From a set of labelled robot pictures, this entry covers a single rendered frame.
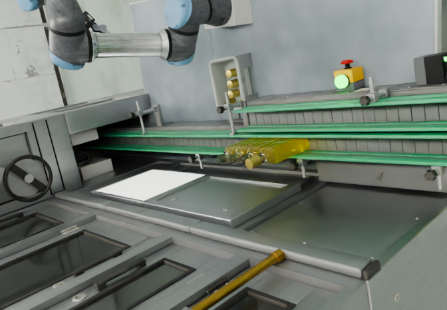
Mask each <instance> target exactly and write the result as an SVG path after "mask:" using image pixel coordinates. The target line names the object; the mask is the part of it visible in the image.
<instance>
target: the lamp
mask: <svg viewBox="0 0 447 310"><path fill-rule="evenodd" d="M349 83H350V80H349V77H348V76H347V75H339V76H337V77H336V78H335V85H336V87H337V88H346V87H348V85H349Z"/></svg>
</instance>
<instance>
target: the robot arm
mask: <svg viewBox="0 0 447 310"><path fill-rule="evenodd" d="M17 3H18V5H19V6H20V8H22V10H24V11H28V12H30V11H34V10H37V9H38V8H39V7H42V6H43V5H46V7H47V9H48V16H49V54H50V59H51V61H52V62H53V63H54V64H55V65H57V66H58V67H60V68H63V69H67V70H79V69H82V68H83V67H84V65H85V63H91V62H93V60H95V58H116V57H160V58H161V59H162V60H165V61H166V62H167V63H168V64H170V65H174V66H182V65H186V64H188V63H190V62H191V61H192V60H193V58H194V54H195V52H196V43H197V39H198V33H199V28H200V25H203V24H207V25H211V26H214V27H219V26H223V25H225V24H226V23H227V22H228V21H229V19H230V17H231V12H232V4H231V0H167V2H166V4H165V7H164V16H165V22H166V24H167V25H168V29H160V31H159V32H158V33H111V32H110V31H108V30H106V25H105V24H101V25H97V24H96V23H95V22H94V21H95V19H94V18H93V17H92V16H91V15H90V14H89V13H88V12H87V11H85V12H84V13H83V12H82V9H81V8H80V5H79V4H78V1H77V0H17ZM88 15H90V16H91V17H92V19H91V18H90V17H89V16H88ZM89 28H91V29H92V31H93V32H95V33H93V32H92V31H91V30H90V29H89ZM97 32H99V33H97Z"/></svg>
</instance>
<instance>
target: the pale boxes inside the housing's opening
mask: <svg viewBox="0 0 447 310"><path fill-rule="evenodd" d="M70 138H71V142H72V146H75V145H78V144H82V143H85V142H89V141H92V140H96V139H98V133H97V130H96V128H93V129H90V130H85V131H83V132H78V133H75V134H71V135H70ZM86 161H87V160H85V161H82V162H79V163H77V166H78V170H79V173H80V178H81V180H83V181H85V180H88V179H91V178H93V177H96V176H99V175H102V174H105V173H107V172H111V171H113V170H114V169H113V166H112V161H111V158H97V157H95V158H92V160H91V161H90V163H89V164H87V165H85V166H81V165H83V164H84V163H85V162H86ZM79 166H80V167H79Z"/></svg>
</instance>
